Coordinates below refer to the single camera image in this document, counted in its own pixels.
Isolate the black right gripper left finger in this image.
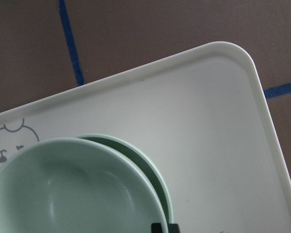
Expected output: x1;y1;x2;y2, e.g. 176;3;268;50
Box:
151;223;162;233

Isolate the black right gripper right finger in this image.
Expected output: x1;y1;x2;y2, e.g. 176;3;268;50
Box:
168;223;180;233

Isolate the green bowl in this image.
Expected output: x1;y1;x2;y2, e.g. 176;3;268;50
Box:
77;133;174;223
0;138;168;233

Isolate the green bowl on tray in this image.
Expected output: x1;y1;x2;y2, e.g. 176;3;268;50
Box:
77;133;174;223

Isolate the cream bear serving tray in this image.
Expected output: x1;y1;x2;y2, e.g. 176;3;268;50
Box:
0;42;291;233

